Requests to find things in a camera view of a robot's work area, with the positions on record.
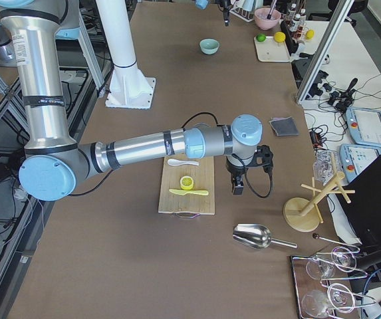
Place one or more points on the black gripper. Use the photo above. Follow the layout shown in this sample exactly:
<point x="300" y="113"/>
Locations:
<point x="225" y="12"/>
<point x="235" y="173"/>

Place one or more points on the mint green bowl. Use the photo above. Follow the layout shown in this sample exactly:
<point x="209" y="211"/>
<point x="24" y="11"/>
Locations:
<point x="209" y="46"/>

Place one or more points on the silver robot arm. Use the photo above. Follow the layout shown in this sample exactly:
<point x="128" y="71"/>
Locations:
<point x="56" y="163"/>
<point x="202" y="4"/>

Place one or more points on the pink bowl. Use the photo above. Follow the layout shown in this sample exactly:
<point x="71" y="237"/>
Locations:
<point x="261" y="20"/>

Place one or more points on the white ceramic spoon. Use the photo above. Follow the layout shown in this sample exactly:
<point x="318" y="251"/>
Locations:
<point x="178" y="162"/>

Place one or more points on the bamboo cutting board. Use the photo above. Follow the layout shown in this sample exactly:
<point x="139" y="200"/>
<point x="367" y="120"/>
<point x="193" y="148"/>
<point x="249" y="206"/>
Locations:
<point x="187" y="205"/>

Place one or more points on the green lime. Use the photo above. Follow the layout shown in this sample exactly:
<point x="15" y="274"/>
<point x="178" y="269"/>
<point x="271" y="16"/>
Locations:
<point x="261" y="37"/>

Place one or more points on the yellow lemon half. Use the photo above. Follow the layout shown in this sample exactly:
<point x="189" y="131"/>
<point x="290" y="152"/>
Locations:
<point x="186" y="182"/>

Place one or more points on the cream plastic tray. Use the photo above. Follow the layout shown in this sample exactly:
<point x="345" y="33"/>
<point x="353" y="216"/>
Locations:
<point x="271" y="51"/>

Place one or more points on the yellow plastic knife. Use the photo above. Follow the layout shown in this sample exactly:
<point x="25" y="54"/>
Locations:
<point x="189" y="192"/>

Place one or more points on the yellow lemon on tray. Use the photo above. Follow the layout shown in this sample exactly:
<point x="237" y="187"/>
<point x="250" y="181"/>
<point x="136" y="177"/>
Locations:
<point x="279" y="37"/>

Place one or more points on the metal scoop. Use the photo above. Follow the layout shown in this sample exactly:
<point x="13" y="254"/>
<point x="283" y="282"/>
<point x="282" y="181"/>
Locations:
<point x="258" y="236"/>

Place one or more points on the grey folded cloth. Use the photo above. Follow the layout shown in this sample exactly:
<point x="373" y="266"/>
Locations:
<point x="284" y="127"/>

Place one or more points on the wooden mug tree stand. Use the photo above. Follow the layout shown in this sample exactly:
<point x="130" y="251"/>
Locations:
<point x="304" y="215"/>

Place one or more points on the lower teach pendant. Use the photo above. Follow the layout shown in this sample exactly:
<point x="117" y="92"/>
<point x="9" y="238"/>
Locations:
<point x="356" y="158"/>

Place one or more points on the teach pendant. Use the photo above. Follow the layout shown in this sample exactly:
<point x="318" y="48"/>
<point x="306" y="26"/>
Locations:
<point x="356" y="158"/>
<point x="364" y="126"/>

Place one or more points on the upper teach pendant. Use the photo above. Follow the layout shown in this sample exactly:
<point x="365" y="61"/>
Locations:
<point x="364" y="126"/>

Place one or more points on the black monitor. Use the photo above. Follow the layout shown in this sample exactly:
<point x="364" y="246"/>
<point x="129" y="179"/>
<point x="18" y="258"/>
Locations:
<point x="364" y="211"/>

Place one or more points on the wine glass rack tray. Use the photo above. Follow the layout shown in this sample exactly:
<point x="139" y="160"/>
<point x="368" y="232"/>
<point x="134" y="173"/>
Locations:
<point x="321" y="283"/>

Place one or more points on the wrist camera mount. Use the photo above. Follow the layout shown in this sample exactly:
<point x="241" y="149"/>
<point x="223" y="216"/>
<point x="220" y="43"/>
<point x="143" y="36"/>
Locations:
<point x="265" y="158"/>

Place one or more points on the aluminium frame post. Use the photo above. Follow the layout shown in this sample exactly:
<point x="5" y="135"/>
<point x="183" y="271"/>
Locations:
<point x="337" y="19"/>

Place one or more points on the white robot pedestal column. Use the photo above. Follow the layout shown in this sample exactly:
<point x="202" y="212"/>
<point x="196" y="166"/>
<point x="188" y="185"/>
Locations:
<point x="129" y="88"/>

